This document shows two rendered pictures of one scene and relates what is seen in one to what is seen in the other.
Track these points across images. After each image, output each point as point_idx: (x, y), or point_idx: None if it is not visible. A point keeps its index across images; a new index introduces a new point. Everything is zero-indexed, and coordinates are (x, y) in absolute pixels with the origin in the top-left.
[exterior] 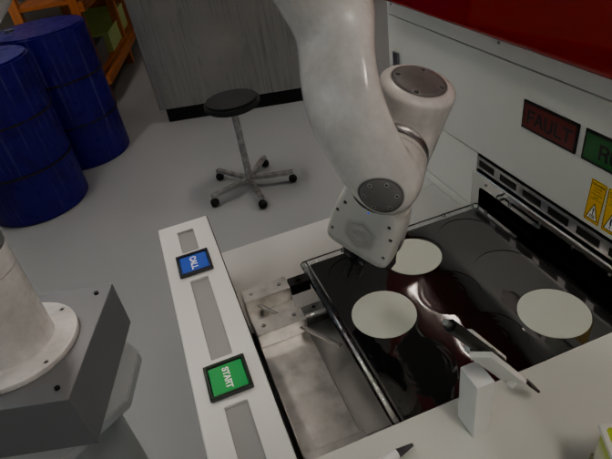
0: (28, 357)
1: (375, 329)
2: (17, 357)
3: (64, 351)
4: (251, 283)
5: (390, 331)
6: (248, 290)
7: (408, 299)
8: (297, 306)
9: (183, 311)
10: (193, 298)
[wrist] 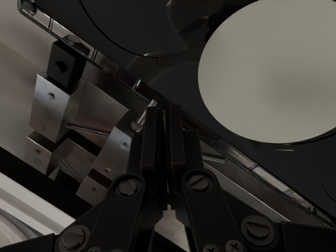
0: (10, 244)
1: (273, 126)
2: None
3: (16, 234)
4: (4, 14)
5: (309, 124)
6: (32, 121)
7: (334, 3)
8: (114, 130)
9: (34, 226)
10: (19, 210)
